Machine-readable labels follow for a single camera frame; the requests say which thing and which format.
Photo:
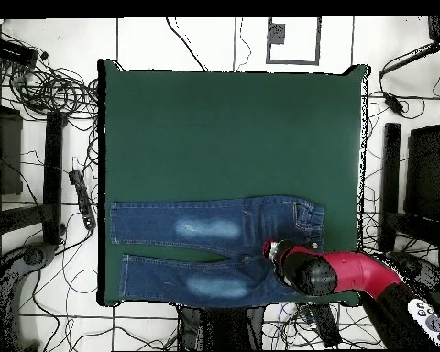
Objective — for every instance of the black stand base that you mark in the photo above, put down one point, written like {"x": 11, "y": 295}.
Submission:
{"x": 35, "y": 255}
{"x": 425, "y": 271}

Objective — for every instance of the blue denim jeans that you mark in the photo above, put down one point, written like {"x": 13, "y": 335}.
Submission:
{"x": 205, "y": 227}

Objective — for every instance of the black bar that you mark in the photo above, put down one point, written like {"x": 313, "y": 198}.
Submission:
{"x": 407, "y": 60}

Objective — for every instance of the black power adapter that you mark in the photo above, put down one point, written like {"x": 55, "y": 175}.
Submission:
{"x": 394, "y": 103}

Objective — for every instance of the grey square frame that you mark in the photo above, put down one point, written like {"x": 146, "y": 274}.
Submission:
{"x": 269, "y": 55}

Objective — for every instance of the narrow black panel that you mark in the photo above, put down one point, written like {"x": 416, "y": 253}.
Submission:
{"x": 53, "y": 176}
{"x": 390, "y": 183}

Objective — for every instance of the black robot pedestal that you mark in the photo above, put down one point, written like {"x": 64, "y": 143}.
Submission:
{"x": 220, "y": 326}

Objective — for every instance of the dark green table cloth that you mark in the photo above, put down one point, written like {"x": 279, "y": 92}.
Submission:
{"x": 242, "y": 128}

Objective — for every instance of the black electronics box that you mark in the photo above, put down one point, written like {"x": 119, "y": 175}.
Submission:
{"x": 13, "y": 51}

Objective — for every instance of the wide black panel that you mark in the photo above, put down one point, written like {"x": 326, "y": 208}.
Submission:
{"x": 9, "y": 154}
{"x": 425, "y": 172}

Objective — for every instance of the black power strip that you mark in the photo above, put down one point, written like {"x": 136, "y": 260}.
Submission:
{"x": 326, "y": 324}
{"x": 82, "y": 198}

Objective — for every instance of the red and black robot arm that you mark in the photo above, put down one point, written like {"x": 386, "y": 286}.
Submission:
{"x": 355, "y": 271}

